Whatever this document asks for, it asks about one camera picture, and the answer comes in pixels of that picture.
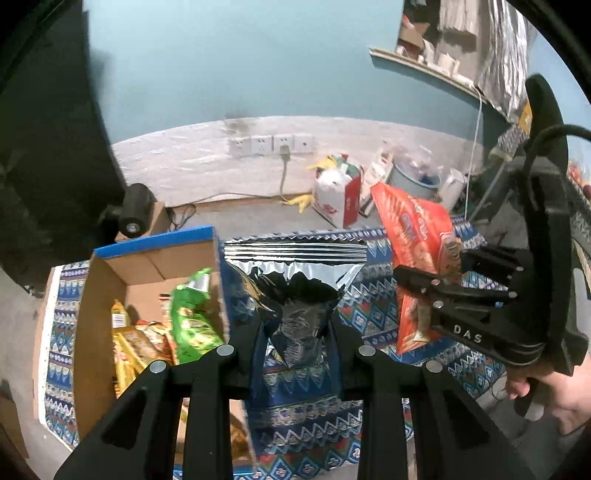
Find red orange cracker bag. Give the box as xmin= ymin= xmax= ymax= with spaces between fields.
xmin=370 ymin=183 xmax=462 ymax=354

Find orange green rice cracker bag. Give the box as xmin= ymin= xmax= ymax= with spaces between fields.
xmin=129 ymin=293 xmax=178 ymax=365

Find green snack bag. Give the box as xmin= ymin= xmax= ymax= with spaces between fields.
xmin=169 ymin=268 xmax=224 ymax=364

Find silver foil snack bag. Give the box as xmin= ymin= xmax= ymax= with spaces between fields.
xmin=223 ymin=236 xmax=368 ymax=369

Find person's right hand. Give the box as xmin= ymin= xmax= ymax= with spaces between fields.
xmin=506 ymin=354 xmax=590 ymax=435

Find yellow snack packet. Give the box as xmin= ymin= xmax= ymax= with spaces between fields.
xmin=110 ymin=300 xmax=143 ymax=398

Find white kettle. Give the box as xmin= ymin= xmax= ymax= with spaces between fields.
xmin=438 ymin=168 xmax=467 ymax=212

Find grey plastic bucket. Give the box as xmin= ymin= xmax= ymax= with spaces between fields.
xmin=389 ymin=160 xmax=441 ymax=200

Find cardboard box blue edges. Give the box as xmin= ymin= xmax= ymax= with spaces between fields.
xmin=57 ymin=226 xmax=262 ymax=479

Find blue patterned bedspread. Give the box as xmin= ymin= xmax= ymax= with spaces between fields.
xmin=35 ymin=226 xmax=504 ymax=479

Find white red bag with bananas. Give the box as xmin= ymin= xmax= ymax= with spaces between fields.
xmin=280 ymin=153 xmax=363 ymax=228

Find black round speaker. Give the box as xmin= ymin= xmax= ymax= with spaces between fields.
xmin=97 ymin=183 xmax=155 ymax=239

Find dark hanging coat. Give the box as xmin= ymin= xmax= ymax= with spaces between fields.
xmin=1 ymin=1 xmax=125 ymax=289

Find wooden wall shelf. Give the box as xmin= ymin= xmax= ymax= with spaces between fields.
xmin=369 ymin=47 xmax=486 ymax=101

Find white wall socket strip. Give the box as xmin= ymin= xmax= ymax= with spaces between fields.
xmin=228 ymin=133 xmax=315 ymax=157

